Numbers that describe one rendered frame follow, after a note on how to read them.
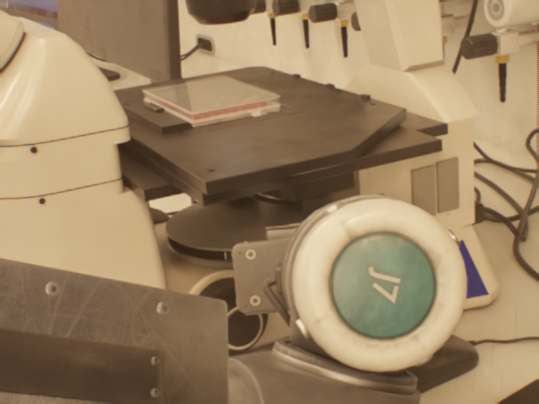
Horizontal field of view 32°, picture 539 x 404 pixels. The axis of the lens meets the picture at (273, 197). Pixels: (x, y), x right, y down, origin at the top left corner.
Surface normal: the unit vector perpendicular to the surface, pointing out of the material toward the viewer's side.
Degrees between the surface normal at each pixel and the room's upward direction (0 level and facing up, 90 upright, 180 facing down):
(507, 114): 90
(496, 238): 0
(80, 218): 90
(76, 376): 62
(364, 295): 71
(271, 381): 27
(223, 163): 0
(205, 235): 0
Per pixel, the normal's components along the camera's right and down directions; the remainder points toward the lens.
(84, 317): 0.65, -0.32
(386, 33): -0.84, 0.44
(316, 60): -0.89, 0.21
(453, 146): 0.44, 0.25
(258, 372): 0.25, -0.90
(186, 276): -0.08, -0.94
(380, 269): 0.02, -0.06
